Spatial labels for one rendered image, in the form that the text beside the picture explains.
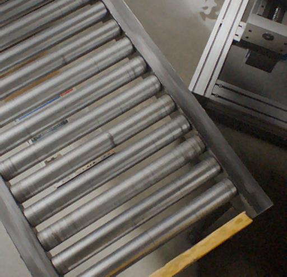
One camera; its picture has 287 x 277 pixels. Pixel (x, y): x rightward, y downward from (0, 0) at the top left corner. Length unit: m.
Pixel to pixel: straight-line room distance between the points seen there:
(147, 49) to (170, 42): 0.94
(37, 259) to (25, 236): 0.06
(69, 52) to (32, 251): 0.50
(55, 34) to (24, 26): 0.08
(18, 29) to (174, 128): 0.49
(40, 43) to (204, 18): 1.15
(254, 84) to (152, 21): 0.60
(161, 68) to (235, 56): 0.77
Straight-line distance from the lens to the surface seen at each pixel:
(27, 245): 1.14
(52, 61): 1.27
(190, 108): 1.21
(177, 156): 1.16
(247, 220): 1.13
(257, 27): 1.39
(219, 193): 1.15
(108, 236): 1.12
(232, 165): 1.18
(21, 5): 1.37
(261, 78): 1.96
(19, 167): 1.18
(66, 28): 1.31
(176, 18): 2.28
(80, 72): 1.24
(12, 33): 1.33
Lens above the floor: 1.91
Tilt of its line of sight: 71 degrees down
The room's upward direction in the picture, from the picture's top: 6 degrees clockwise
